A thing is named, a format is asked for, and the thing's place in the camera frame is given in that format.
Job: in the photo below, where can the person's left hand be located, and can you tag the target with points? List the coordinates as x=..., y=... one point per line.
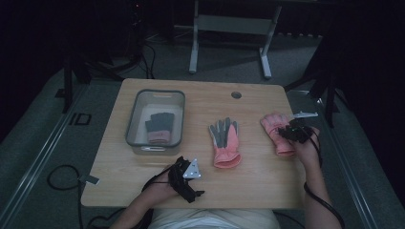
x=159, y=191

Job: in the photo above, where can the person's white shirt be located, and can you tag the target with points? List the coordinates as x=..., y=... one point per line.
x=213, y=219

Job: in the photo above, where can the pink ski glove grey palm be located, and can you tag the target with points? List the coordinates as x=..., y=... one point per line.
x=226, y=146

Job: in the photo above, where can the grey plastic bin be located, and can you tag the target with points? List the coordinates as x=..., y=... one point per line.
x=143, y=105

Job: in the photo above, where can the person's right hand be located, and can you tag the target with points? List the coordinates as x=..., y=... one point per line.
x=307, y=149

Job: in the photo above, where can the small grey table clamp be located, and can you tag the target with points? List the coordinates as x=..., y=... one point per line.
x=90, y=180

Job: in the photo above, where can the black tripod stand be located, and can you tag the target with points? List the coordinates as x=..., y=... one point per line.
x=328, y=95

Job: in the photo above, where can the metal floor rail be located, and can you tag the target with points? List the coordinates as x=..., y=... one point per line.
x=41, y=159
x=350, y=178

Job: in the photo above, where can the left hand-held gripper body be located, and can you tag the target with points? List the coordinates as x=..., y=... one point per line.
x=180, y=181

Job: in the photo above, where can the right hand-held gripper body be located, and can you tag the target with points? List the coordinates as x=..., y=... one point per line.
x=299, y=132

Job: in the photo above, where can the pink ski glove printed back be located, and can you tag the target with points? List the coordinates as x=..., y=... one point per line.
x=273, y=127

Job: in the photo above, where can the white metal desk frame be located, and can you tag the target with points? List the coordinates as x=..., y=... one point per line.
x=234, y=24

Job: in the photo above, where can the black equipment stand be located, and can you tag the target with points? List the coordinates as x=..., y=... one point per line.
x=67, y=86

